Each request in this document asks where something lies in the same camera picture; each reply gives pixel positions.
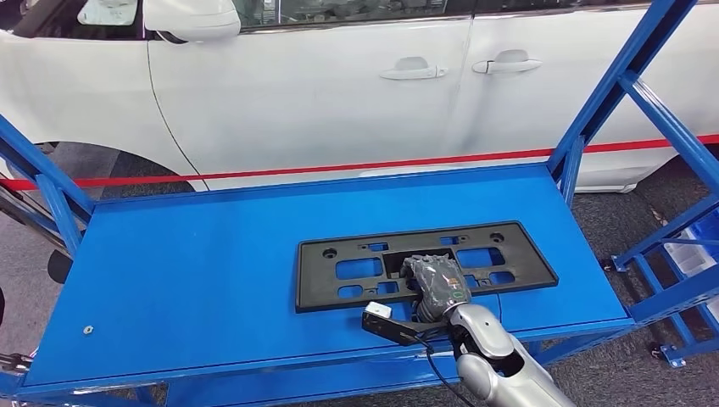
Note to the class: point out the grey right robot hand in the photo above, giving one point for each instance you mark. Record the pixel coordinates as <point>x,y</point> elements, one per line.
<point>441,283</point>

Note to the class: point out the black plastic plate bracket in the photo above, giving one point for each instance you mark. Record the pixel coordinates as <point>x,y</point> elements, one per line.
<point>314,281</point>

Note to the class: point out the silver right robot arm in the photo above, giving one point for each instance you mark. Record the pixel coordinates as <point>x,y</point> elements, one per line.
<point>494,365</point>

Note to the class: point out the blue metal shelf rack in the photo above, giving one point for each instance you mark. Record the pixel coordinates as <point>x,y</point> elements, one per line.
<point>663,235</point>
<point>196,269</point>

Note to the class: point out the red barrier belt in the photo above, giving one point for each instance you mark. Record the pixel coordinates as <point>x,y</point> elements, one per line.
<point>337,167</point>

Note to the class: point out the white car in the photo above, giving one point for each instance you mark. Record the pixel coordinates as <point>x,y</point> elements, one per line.
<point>309,101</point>

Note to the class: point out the white plastic bin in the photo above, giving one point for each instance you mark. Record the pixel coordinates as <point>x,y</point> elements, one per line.
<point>688,258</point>

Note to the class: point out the black stanchion with dark base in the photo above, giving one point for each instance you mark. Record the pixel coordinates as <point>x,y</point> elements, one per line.
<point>59,267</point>

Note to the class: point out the wrist camera with black bracket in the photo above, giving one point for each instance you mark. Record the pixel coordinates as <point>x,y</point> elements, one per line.
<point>377,310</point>

